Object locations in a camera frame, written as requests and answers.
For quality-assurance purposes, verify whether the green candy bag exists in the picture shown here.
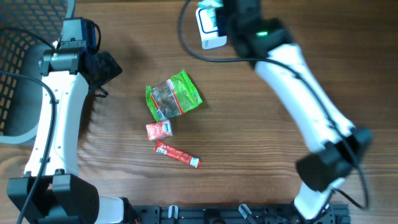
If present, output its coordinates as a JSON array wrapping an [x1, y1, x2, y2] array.
[[146, 70, 203, 122]]

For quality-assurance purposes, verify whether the red small snack pack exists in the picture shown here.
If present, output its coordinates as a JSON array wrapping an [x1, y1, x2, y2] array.
[[146, 119, 173, 141]]

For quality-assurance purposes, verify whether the red long snack stick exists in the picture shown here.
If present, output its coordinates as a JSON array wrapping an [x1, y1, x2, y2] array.
[[154, 141, 201, 169]]

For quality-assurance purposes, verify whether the teal packet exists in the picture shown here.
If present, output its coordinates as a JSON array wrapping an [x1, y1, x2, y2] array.
[[197, 0, 223, 27]]

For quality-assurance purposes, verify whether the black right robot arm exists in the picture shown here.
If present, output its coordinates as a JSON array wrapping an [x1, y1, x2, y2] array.
[[216, 0, 373, 223]]

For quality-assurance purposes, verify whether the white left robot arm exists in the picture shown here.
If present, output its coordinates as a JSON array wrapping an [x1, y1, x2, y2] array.
[[7, 47, 131, 223]]

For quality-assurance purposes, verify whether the white barcode scanner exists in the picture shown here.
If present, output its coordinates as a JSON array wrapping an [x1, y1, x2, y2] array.
[[196, 8, 227, 50]]

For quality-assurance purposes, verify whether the black mesh basket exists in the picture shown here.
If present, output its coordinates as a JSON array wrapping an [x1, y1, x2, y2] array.
[[1, 0, 75, 145]]

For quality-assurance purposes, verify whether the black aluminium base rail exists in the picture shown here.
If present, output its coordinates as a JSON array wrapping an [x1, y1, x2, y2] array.
[[124, 203, 351, 224]]

